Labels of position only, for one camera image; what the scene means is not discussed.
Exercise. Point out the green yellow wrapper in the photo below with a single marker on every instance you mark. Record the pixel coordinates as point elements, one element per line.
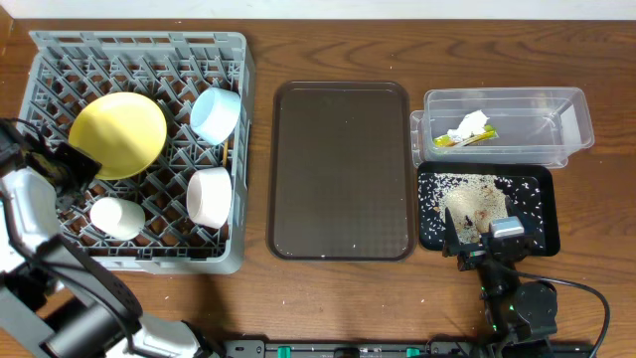
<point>446,141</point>

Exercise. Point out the pink white bowl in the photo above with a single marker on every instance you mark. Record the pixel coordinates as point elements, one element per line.
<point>209,197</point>

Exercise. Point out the white cup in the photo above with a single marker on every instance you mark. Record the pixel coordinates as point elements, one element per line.
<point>121,219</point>

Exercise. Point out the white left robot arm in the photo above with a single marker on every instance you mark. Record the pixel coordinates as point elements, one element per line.
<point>56,300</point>

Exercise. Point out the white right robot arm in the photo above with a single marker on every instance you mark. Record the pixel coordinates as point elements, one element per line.
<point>518,312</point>

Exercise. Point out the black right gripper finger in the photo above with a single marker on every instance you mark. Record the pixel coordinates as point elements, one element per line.
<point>511,208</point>
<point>451,243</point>

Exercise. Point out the dark brown serving tray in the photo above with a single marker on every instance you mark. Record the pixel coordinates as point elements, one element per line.
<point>341,186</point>

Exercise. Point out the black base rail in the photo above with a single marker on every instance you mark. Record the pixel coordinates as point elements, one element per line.
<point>432,349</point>

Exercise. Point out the yellow plate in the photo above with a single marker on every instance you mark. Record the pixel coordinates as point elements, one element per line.
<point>124,132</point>

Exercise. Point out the grey dishwasher rack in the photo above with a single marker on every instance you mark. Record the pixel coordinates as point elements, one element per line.
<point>72,69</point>

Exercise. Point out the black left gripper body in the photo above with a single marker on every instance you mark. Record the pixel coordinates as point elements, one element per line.
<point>70,166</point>

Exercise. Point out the black tray with rice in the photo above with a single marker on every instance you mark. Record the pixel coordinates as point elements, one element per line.
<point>475,194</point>

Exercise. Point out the clear plastic waste bin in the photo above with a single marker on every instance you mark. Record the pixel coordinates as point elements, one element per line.
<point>542,126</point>

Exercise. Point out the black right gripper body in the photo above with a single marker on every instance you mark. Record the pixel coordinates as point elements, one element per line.
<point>472,257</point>

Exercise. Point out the white paper napkin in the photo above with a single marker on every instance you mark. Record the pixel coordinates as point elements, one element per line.
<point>473,123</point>

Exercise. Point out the light blue bowl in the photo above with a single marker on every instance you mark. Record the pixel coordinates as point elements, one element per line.
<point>215,115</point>

